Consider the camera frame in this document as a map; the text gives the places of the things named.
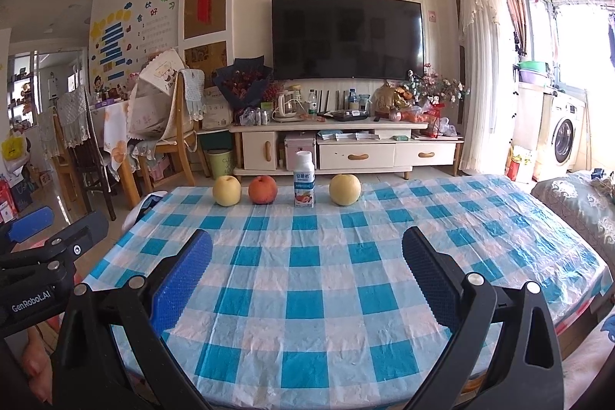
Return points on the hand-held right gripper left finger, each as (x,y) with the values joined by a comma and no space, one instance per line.
(182,280)

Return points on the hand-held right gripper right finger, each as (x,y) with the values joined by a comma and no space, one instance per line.
(432,280)

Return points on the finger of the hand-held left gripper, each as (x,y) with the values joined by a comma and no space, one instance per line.
(29,223)
(79,239)

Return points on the white blue plastic bag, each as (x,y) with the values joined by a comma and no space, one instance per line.
(144,208)

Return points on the yellow plastic bag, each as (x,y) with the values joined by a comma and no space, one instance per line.
(13,146)

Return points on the yellow pear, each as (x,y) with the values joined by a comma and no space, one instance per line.
(345,189)
(227,191)

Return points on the dark chair with lace cover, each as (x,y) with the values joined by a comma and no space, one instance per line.
(81,136)

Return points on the dining table with orange-print cloth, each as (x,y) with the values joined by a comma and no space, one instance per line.
(115,136)

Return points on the red apple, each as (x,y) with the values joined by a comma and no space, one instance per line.
(263,190)

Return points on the blue white checkered tablecloth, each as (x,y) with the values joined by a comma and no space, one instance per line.
(312,256)

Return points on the green waste bin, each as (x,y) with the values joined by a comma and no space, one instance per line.
(220,162)

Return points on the red bag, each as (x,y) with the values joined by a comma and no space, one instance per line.
(514,167)

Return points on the wooden chair with cushion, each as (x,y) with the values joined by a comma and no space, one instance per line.
(178,136)

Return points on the white TV cabinet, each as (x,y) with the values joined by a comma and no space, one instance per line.
(355,155)

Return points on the white yogurt bottle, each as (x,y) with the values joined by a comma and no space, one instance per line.
(304,184)

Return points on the pink storage box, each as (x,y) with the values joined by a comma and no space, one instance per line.
(300,153)

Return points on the dried flower bunch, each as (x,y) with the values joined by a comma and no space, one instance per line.
(439,86)

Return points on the white washing machine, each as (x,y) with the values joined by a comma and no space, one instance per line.
(562,134)

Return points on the white electric kettle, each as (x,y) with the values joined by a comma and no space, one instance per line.
(287,105)

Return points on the dark wrapped flower bouquet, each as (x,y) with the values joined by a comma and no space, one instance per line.
(242,83)

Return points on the green label water bottle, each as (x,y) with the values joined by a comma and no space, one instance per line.
(313,105)

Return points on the white lace curtain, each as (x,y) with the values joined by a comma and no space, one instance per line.
(478,69)

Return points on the stacked plastic basins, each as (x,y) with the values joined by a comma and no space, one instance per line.
(532,73)

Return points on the black flat television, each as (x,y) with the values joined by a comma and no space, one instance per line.
(346,38)

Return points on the colourful wall chart poster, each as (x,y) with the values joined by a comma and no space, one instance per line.
(125,35)

